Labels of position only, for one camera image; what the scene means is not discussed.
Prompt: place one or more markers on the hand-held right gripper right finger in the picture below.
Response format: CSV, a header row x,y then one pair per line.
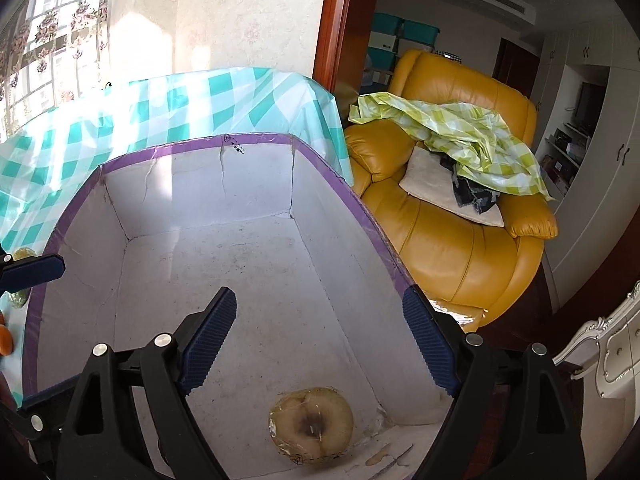
x,y
430,345

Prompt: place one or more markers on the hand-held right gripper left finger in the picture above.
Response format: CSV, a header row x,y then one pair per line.
x,y
212,340

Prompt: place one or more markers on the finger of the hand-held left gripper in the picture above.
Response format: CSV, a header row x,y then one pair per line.
x,y
37,268
36,421

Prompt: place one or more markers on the plastic-wrapped green apple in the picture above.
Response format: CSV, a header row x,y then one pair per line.
x,y
19,300

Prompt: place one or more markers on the purple cardboard box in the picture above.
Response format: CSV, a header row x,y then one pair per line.
x,y
225,260

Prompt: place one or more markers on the plastic-wrapped pear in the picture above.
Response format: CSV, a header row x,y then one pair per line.
x,y
311,422

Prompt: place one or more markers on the yellow leather armchair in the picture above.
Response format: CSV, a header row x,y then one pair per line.
x,y
450,270

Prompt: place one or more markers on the orange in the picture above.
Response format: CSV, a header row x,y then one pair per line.
x,y
4,341

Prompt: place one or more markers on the dark cloth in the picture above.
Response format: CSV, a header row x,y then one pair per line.
x,y
470,192

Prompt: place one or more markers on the white cushion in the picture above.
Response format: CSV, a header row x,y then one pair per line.
x,y
430,175

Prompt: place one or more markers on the white ornate dresser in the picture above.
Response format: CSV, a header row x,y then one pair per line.
x,y
620,350

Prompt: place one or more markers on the teal checked tablecloth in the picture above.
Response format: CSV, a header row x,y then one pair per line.
x,y
150,105

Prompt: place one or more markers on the yellow-green checked cloth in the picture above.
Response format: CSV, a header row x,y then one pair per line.
x,y
450,125

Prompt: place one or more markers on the white wardrobe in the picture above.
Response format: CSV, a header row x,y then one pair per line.
x,y
600,185

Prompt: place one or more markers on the floral lace curtain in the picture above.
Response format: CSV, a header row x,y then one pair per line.
x,y
50,25

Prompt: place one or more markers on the dark wooden door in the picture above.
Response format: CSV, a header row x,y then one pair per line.
x,y
515,67

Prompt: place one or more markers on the black screen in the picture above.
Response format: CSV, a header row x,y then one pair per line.
x,y
590,102

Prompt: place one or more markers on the teal storage box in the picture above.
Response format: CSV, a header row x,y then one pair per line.
x,y
387,22
421,34

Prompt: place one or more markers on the red wooden door frame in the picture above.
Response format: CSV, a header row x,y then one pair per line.
x,y
332,35

